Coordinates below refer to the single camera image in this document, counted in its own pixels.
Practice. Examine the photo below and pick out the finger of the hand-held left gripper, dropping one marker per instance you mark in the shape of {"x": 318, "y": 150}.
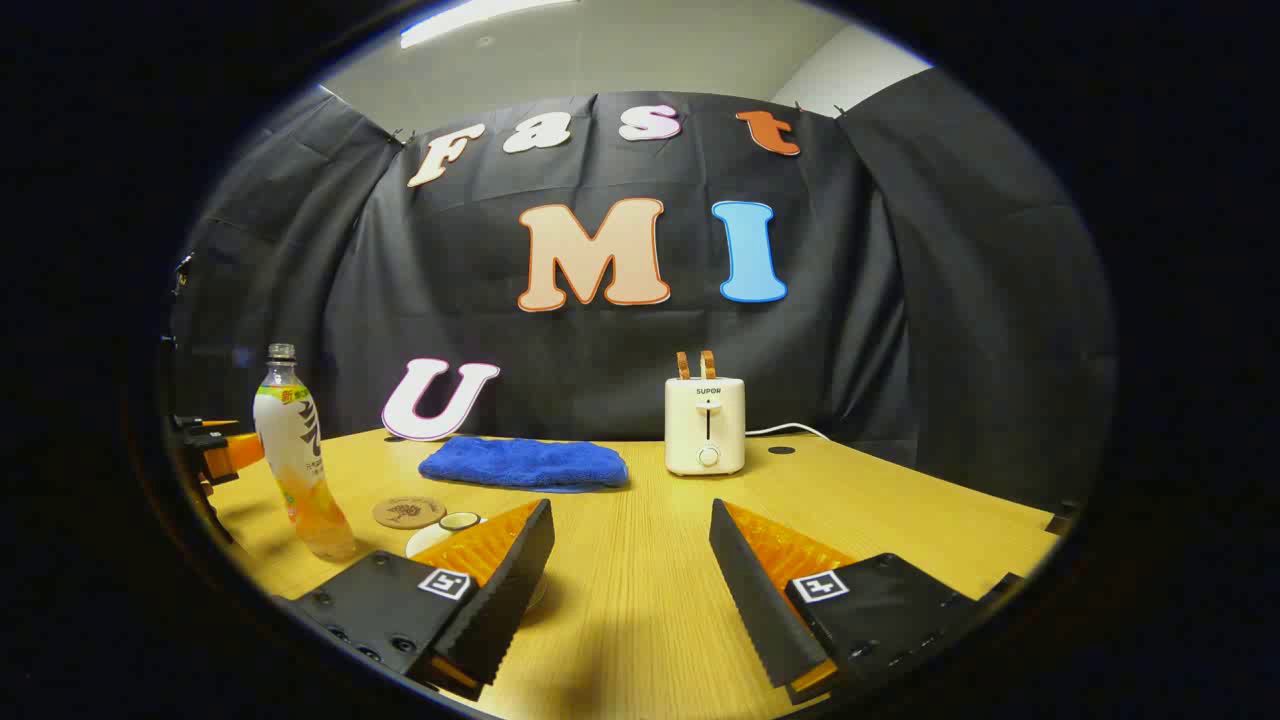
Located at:
{"x": 240, "y": 452}
{"x": 205, "y": 424}

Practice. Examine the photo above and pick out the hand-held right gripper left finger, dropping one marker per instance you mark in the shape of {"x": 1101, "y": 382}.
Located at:
{"x": 510, "y": 590}

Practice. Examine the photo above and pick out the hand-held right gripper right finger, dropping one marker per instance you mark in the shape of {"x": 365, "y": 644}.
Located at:
{"x": 760, "y": 600}

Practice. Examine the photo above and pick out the labelled plastic water bottle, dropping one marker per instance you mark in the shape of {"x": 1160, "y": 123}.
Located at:
{"x": 290, "y": 440}

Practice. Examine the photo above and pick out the white teacup lid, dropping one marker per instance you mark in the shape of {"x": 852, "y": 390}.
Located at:
{"x": 428, "y": 540}

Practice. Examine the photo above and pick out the round cork coaster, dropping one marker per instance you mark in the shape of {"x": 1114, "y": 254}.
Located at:
{"x": 408, "y": 512}

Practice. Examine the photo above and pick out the folded blue towel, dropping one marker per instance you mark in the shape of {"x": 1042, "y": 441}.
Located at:
{"x": 520, "y": 463}

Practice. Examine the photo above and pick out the white toaster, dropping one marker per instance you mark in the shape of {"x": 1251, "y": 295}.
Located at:
{"x": 705, "y": 430}

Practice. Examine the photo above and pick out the toast slice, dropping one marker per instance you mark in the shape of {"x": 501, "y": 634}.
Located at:
{"x": 708, "y": 365}
{"x": 683, "y": 366}

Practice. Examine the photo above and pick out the black backdrop cloth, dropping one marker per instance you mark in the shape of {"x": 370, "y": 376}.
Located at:
{"x": 600, "y": 350}

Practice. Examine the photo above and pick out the ceiling light panel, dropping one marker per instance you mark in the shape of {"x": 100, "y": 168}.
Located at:
{"x": 470, "y": 18}

